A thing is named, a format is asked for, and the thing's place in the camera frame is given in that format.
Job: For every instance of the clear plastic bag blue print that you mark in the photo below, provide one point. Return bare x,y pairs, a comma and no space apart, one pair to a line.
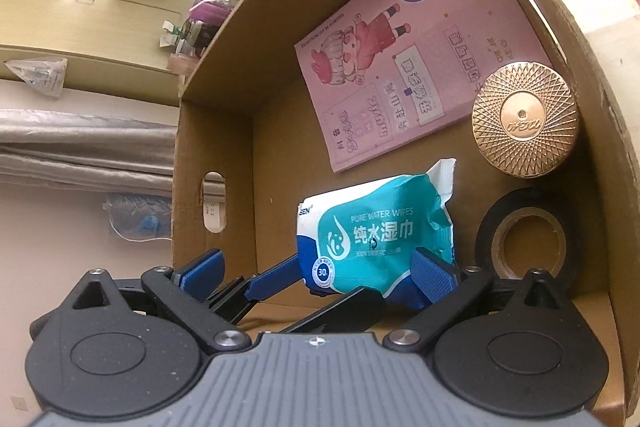
140,219

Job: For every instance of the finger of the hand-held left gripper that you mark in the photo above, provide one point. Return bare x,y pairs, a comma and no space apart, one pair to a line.
340,309
275,279

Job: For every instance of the pale pink bottle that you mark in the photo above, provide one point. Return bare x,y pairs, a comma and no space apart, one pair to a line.
182,62

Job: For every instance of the pale wooden wardrobe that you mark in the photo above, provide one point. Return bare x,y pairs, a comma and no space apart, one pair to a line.
75,27

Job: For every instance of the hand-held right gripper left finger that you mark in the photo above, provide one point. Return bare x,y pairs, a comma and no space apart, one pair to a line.
200,276

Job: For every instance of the black tape roll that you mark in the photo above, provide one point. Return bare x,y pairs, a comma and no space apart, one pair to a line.
482,242

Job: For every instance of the blue wet wipes pack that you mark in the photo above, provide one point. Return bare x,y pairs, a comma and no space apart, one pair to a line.
370,227

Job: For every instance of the beige curtain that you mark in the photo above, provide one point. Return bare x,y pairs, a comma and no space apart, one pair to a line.
75,147

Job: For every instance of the round gold tin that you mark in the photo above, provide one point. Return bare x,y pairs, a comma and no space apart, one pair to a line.
525,117

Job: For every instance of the pink cartoon notebook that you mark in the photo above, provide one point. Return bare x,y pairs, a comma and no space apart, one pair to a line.
400,57

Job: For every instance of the small clear plastic bag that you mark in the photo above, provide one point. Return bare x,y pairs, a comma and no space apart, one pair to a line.
40,74

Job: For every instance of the pink cup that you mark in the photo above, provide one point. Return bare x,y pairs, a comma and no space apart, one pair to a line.
212,11

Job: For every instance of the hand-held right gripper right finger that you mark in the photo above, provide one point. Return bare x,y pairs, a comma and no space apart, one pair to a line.
434,279

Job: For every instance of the brown cardboard box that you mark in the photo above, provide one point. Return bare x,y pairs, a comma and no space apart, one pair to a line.
270,157

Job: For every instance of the glass teapot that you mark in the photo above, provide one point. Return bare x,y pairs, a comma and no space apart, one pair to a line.
200,34

